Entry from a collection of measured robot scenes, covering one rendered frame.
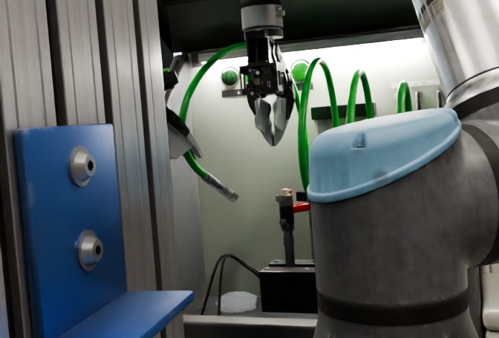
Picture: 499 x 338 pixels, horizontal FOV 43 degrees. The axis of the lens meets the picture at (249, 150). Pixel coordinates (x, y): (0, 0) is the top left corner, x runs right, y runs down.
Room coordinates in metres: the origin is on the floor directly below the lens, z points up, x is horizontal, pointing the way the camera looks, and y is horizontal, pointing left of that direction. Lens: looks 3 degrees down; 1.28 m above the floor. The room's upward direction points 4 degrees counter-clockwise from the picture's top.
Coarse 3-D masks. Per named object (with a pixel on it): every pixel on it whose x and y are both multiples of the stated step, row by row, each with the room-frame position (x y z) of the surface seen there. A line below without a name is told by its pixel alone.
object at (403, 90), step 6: (402, 84) 1.11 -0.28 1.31; (402, 90) 1.08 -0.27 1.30; (408, 90) 1.17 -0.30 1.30; (402, 96) 1.07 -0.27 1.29; (408, 96) 1.18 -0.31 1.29; (402, 102) 1.06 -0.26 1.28; (408, 102) 1.19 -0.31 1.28; (396, 108) 1.05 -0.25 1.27; (402, 108) 1.05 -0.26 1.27; (408, 108) 1.20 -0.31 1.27
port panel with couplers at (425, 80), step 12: (396, 72) 1.42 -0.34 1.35; (408, 72) 1.42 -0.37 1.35; (420, 72) 1.41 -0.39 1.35; (432, 72) 1.40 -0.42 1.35; (396, 84) 1.42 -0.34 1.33; (408, 84) 1.42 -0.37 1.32; (420, 84) 1.41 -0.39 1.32; (432, 84) 1.40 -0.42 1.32; (420, 96) 1.39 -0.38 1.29; (432, 96) 1.40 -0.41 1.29; (444, 96) 1.39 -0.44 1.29
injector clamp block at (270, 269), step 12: (276, 264) 1.25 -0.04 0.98; (300, 264) 1.24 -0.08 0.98; (312, 264) 1.23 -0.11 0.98; (264, 276) 1.20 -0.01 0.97; (276, 276) 1.19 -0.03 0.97; (288, 276) 1.18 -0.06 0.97; (300, 276) 1.17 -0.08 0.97; (312, 276) 1.16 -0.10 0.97; (264, 288) 1.20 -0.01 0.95; (276, 288) 1.19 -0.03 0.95; (288, 288) 1.18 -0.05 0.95; (300, 288) 1.17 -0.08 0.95; (312, 288) 1.17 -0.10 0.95; (264, 300) 1.20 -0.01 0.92; (276, 300) 1.19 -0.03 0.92; (288, 300) 1.18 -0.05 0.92; (300, 300) 1.17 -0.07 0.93; (312, 300) 1.17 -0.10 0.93; (276, 312) 1.19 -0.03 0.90; (288, 312) 1.18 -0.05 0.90; (300, 312) 1.17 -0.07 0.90; (312, 312) 1.17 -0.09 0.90
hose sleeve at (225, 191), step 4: (208, 172) 1.17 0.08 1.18; (208, 176) 1.17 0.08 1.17; (212, 176) 1.18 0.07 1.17; (204, 180) 1.17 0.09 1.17; (208, 180) 1.17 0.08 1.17; (212, 180) 1.18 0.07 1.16; (216, 180) 1.19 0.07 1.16; (208, 184) 1.18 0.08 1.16; (212, 184) 1.18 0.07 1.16; (216, 184) 1.19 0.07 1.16; (220, 184) 1.19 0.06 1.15; (216, 188) 1.19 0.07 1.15; (220, 188) 1.19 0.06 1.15; (224, 188) 1.20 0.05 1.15; (228, 188) 1.21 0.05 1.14; (220, 192) 1.20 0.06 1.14; (224, 192) 1.20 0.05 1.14; (228, 192) 1.21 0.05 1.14; (232, 192) 1.22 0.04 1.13; (228, 196) 1.21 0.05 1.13
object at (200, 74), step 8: (224, 48) 1.23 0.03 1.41; (232, 48) 1.24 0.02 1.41; (240, 48) 1.26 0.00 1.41; (216, 56) 1.21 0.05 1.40; (208, 64) 1.19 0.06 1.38; (200, 72) 1.18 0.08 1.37; (192, 80) 1.17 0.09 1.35; (192, 88) 1.16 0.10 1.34; (296, 88) 1.39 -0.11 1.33; (184, 96) 1.15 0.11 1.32; (296, 96) 1.39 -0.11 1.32; (184, 104) 1.14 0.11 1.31; (296, 104) 1.40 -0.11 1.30; (184, 112) 1.14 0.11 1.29; (184, 120) 1.14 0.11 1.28; (192, 160) 1.15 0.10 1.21; (192, 168) 1.15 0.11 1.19; (200, 168) 1.16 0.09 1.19; (200, 176) 1.17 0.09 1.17
